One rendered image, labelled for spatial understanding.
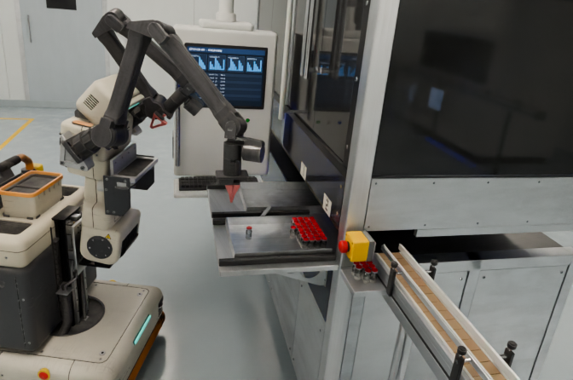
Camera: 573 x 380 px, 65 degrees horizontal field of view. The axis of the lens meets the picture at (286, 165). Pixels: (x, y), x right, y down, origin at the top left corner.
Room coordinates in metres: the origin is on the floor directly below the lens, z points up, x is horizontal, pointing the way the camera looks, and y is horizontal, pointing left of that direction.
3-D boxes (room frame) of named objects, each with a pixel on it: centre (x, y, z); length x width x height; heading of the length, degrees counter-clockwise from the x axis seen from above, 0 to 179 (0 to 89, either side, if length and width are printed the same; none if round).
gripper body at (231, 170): (1.35, 0.17, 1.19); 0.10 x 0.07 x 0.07; 104
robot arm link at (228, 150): (1.35, 0.17, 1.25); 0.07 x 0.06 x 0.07; 78
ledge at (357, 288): (1.27, -0.29, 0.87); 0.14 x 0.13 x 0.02; 104
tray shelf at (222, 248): (1.63, 0.04, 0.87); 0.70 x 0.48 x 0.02; 14
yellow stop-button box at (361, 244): (1.27, -0.25, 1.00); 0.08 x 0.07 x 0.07; 104
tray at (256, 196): (1.82, 0.01, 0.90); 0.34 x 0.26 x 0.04; 104
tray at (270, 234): (1.46, 0.01, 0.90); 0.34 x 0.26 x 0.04; 105
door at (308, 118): (2.03, -0.04, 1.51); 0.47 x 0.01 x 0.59; 14
